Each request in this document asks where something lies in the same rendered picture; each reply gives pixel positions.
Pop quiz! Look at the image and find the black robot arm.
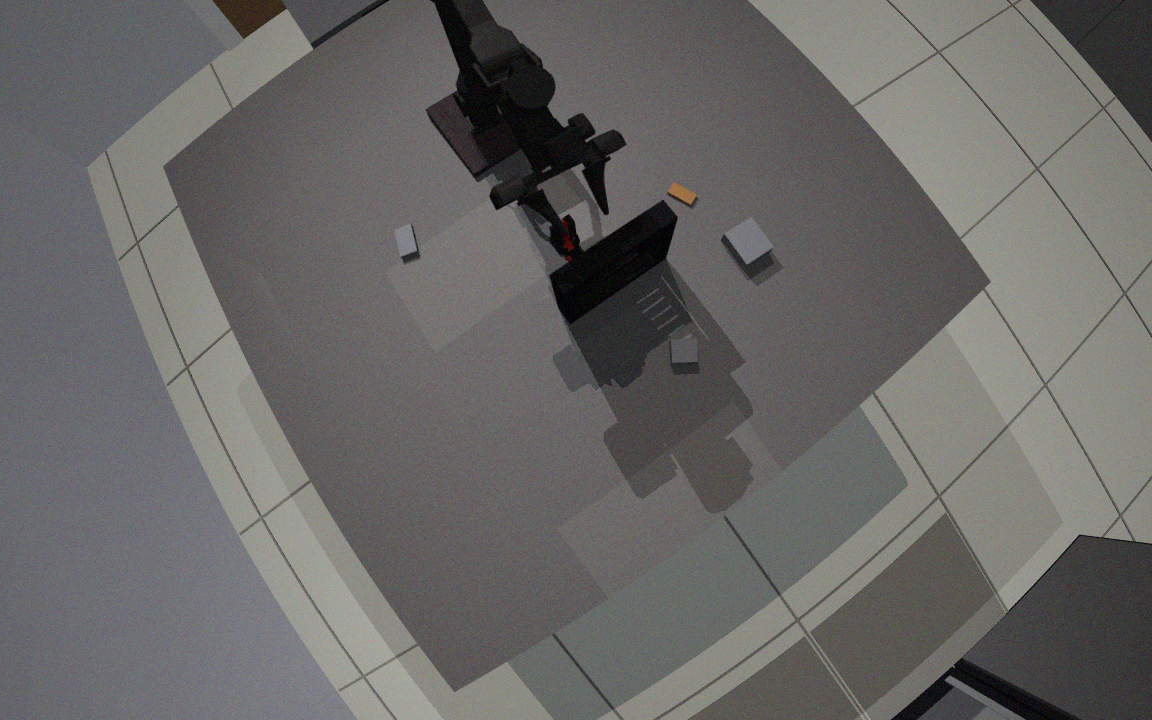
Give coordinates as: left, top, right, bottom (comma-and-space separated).
431, 0, 594, 170

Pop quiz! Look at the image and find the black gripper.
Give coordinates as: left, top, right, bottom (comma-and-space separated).
488, 114, 627, 236

